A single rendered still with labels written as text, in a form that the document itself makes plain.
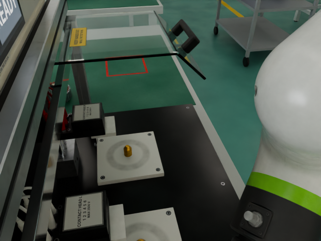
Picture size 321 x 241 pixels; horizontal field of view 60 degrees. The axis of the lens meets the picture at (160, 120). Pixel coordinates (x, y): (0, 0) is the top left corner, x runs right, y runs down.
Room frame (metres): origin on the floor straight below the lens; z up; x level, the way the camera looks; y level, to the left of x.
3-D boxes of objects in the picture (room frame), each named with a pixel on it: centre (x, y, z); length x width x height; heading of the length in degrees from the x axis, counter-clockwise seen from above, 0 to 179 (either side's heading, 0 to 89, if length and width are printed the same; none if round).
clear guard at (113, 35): (0.54, 0.10, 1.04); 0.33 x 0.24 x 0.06; 101
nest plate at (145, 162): (0.49, 0.08, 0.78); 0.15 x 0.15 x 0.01; 11
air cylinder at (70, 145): (0.46, 0.22, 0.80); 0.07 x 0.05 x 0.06; 11
